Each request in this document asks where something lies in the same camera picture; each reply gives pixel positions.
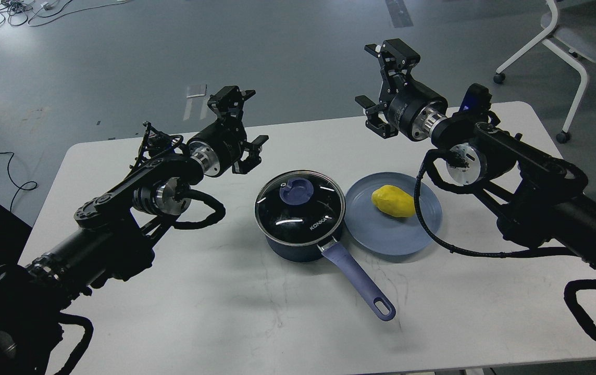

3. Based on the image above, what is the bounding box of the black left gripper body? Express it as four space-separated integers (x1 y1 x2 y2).
188 116 246 178

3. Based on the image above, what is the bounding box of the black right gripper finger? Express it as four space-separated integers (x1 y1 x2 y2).
355 95 398 139
364 39 421 94

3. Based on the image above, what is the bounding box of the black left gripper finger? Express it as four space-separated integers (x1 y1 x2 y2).
207 85 257 121
232 135 269 174

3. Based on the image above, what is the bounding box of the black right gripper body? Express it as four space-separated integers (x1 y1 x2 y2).
388 83 448 142

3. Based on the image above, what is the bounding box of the glass lid with purple knob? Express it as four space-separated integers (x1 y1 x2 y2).
254 169 345 245

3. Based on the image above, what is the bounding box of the dark pot with purple handle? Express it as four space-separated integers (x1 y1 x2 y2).
256 203 396 322

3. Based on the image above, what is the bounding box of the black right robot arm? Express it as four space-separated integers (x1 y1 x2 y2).
355 39 596 341

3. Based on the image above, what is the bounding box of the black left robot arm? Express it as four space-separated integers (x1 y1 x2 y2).
0 85 268 374

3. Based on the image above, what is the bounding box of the blue plate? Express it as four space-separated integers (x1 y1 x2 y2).
345 172 433 256

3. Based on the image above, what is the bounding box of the white office chair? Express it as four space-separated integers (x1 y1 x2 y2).
493 1 596 143

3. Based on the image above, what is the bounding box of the black floor cable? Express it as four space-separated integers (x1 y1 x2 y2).
0 119 39 213

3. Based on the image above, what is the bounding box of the bundle of floor cables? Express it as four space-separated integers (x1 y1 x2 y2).
0 0 132 34

